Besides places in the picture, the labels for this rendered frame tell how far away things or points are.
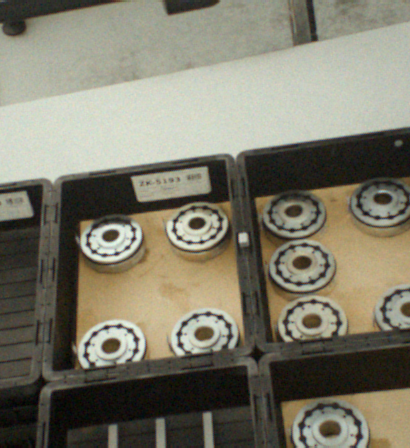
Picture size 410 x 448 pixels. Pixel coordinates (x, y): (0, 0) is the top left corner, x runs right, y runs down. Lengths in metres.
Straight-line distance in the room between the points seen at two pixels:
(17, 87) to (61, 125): 1.26
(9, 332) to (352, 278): 0.54
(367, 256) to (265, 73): 0.64
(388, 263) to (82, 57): 1.99
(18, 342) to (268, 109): 0.75
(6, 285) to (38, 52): 1.87
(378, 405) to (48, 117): 1.01
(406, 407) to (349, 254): 0.28
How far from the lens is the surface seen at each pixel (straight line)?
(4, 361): 1.66
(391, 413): 1.52
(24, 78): 3.46
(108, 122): 2.16
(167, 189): 1.74
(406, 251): 1.68
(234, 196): 1.65
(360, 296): 1.63
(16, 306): 1.72
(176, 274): 1.69
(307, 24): 2.39
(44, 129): 2.19
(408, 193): 1.72
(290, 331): 1.56
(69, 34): 3.58
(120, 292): 1.68
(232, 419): 1.52
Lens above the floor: 2.13
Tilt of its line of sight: 48 degrees down
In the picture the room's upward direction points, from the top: 12 degrees counter-clockwise
